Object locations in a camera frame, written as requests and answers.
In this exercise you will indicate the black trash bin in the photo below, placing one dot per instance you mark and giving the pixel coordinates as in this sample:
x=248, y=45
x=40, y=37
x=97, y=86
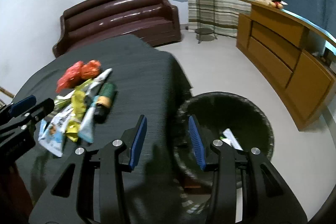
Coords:
x=215, y=108

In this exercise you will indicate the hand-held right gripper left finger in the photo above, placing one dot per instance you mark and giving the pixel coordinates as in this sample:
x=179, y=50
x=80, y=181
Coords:
x=137, y=142

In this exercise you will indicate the long white wrapper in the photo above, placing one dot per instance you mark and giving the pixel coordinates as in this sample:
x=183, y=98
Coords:
x=101, y=79

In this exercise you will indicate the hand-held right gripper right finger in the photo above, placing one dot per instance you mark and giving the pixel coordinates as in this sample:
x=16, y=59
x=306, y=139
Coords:
x=197, y=142

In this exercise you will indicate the small white box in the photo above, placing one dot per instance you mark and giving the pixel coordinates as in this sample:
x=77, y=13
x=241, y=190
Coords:
x=262, y=0

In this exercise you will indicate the white paper wrapper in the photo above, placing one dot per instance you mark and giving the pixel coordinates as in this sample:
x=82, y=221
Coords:
x=232, y=138

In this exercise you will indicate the red plastic bag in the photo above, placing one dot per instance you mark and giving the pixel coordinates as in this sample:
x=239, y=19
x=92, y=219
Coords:
x=69, y=77

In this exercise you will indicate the yellow-green wrapper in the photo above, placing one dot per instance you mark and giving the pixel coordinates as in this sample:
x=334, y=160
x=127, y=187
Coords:
x=77, y=106

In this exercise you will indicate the brown leather sofa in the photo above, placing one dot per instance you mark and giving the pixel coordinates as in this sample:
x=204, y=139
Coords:
x=118, y=16

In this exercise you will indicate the wooden stick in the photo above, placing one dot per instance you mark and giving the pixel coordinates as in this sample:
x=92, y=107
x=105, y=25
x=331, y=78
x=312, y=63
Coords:
x=6, y=92

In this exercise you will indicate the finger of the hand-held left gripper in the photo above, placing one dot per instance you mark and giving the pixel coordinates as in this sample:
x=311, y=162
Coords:
x=22, y=103
x=42, y=108

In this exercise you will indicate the dark snack packet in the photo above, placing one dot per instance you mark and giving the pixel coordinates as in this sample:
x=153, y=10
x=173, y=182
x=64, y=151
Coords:
x=107, y=92

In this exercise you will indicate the orange plastic bag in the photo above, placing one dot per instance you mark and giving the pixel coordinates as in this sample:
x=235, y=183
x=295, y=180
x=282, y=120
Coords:
x=90, y=69

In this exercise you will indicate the white blue printed packet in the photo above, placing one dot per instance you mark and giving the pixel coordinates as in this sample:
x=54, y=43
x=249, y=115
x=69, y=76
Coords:
x=52, y=134

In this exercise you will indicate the pale blue white wrapper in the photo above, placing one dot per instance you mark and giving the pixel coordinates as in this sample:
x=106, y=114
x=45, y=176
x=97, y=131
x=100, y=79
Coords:
x=88, y=124

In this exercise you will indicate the wooden cabinet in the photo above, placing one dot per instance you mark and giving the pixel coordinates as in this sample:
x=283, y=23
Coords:
x=275, y=56

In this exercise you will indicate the black metal plant stand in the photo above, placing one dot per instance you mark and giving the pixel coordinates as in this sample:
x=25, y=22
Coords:
x=203, y=32

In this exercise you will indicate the dark grey table cloth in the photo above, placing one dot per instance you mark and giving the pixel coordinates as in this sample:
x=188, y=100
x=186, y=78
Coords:
x=147, y=69

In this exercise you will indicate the white green wrapper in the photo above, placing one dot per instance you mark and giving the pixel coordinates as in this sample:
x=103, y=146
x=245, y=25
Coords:
x=64, y=99

